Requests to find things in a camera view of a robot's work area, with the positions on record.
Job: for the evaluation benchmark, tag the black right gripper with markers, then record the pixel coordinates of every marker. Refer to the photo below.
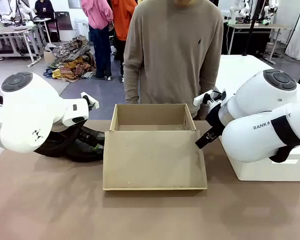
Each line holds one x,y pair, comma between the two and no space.
215,117

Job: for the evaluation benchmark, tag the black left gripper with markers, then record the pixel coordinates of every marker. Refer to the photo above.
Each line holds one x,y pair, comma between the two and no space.
85,137

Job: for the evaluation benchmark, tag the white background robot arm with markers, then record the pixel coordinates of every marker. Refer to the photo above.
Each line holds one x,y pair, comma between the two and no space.
238,11
270,13
22,8

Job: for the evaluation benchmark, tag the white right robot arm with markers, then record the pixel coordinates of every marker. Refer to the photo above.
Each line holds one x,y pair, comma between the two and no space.
252,100

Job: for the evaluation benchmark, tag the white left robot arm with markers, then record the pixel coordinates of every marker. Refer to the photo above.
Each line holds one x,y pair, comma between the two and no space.
27,112

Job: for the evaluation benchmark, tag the person's right forearm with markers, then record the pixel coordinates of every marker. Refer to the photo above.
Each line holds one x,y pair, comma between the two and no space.
131,85

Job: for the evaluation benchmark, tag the person's left forearm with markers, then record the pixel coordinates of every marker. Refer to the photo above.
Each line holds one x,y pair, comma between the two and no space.
210,80

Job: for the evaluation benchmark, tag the cardboard shoe box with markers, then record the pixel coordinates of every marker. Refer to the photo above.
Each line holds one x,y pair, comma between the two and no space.
152,160

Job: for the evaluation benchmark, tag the small cardboard box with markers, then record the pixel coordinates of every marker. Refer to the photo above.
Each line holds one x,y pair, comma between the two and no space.
48,58

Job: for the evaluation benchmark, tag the person in beige sweater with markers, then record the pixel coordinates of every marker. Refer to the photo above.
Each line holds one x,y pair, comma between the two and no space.
172,62

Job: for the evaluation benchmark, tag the pile of patterned clothes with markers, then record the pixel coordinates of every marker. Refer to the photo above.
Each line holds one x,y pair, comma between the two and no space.
72,60

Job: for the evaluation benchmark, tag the person in pink hoodie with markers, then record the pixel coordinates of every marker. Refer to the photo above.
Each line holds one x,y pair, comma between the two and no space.
100,37

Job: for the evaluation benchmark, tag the white waste bin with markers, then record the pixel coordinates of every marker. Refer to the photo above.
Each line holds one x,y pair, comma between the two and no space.
82,28

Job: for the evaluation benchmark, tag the black tripod pole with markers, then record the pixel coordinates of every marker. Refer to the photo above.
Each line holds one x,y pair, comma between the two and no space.
250,27

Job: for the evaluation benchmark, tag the white work table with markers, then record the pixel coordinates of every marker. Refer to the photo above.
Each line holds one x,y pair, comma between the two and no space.
257,26

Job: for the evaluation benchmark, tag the person in orange jacket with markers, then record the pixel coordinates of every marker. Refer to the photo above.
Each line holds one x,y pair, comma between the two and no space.
122,22

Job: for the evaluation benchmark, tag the grey metal work table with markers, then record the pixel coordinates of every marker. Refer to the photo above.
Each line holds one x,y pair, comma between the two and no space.
12,32

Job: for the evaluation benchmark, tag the seated person in black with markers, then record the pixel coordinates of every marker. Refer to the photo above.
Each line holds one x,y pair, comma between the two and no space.
43,8

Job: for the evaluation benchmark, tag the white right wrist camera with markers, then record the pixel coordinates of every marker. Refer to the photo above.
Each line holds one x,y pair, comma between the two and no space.
200,100

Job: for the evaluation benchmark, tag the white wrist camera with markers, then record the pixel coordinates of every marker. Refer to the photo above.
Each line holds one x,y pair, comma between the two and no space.
86,96
200,100

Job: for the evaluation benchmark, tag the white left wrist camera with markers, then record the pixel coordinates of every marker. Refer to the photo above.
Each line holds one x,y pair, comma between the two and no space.
86,96

